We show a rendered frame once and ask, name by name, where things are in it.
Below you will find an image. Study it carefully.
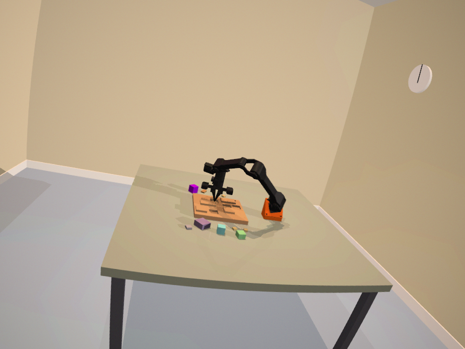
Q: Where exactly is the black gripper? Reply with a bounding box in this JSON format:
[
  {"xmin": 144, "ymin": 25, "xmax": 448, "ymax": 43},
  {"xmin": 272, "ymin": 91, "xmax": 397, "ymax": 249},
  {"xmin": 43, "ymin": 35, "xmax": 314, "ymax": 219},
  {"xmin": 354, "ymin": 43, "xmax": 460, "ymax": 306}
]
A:
[{"xmin": 201, "ymin": 177, "xmax": 233, "ymax": 202}]

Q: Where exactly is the light green block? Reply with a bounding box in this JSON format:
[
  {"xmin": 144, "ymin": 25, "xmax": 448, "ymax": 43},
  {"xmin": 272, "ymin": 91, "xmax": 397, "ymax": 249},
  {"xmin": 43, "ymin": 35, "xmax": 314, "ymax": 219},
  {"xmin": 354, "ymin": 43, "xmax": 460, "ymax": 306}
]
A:
[{"xmin": 235, "ymin": 230, "xmax": 247, "ymax": 239}]

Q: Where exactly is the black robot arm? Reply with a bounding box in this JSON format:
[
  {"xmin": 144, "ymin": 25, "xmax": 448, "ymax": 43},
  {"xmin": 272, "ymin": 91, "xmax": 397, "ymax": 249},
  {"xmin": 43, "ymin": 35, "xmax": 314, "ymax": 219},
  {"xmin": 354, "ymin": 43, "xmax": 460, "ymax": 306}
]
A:
[{"xmin": 203, "ymin": 157, "xmax": 286, "ymax": 213}]

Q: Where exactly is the light teal cube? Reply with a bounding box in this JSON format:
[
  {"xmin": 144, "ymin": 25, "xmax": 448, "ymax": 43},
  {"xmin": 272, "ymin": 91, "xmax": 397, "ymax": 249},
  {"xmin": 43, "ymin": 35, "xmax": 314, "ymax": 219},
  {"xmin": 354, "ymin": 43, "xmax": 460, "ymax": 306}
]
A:
[{"xmin": 216, "ymin": 224, "xmax": 226, "ymax": 235}]

